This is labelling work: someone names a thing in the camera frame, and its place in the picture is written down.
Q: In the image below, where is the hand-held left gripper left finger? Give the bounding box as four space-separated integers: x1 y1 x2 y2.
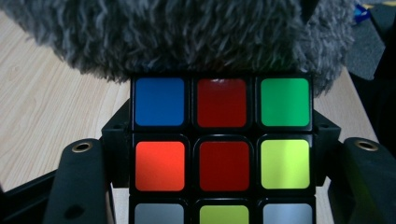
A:
100 98 133 189

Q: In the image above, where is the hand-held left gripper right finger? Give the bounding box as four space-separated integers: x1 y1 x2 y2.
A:
312 109 343 189

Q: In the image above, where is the multicoloured puzzle cube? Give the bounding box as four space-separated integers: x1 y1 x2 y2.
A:
128 72 316 224

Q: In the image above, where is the grey fuzzy cloth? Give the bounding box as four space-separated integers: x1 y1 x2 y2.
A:
0 0 358 98

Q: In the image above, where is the black yellow striped stand base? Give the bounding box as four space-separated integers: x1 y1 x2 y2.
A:
362 0 396 35

